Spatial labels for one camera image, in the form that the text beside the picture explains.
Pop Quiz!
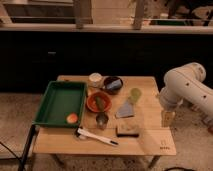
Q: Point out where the green plastic tray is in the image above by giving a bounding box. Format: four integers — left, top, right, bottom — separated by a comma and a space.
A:
33, 81, 86, 128

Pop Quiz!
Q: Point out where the white round container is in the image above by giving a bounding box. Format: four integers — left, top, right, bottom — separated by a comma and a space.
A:
89, 73, 102, 88

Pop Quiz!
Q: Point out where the black cable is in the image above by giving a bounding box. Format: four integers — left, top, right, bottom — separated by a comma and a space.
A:
0, 141, 26, 171

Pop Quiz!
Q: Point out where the dark sponge block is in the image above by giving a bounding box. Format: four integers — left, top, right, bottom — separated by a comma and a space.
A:
116, 124, 139, 137

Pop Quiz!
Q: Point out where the wooden folding table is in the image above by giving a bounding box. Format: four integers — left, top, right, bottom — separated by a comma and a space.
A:
33, 76, 176, 168

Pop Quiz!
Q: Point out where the green translucent cup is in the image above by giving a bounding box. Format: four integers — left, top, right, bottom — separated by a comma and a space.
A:
130, 88, 141, 104

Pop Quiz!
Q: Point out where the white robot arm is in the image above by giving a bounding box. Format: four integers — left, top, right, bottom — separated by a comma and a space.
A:
158, 62, 213, 127

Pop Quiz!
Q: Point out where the blue item in bowl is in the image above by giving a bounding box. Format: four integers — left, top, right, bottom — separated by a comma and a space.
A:
106, 80, 122, 90

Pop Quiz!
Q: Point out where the orange bowl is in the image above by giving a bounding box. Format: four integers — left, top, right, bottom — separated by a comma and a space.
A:
86, 91, 112, 113

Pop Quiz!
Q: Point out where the dark bowl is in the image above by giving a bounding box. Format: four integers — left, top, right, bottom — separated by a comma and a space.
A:
103, 76, 123, 95

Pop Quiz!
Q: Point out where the grey blue towel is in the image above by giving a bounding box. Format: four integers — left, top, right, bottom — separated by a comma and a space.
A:
115, 100, 134, 118

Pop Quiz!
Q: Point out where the white dish brush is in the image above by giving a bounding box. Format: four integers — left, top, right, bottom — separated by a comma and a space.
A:
77, 127, 119, 146

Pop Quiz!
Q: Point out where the green cucumber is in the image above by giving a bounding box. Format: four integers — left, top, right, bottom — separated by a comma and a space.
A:
95, 97, 104, 112

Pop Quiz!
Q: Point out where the orange round fruit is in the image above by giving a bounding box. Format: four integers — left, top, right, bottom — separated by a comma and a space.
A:
66, 113, 78, 124

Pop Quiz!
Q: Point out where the small metal cup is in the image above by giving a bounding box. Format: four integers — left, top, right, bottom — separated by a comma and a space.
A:
96, 113, 109, 130

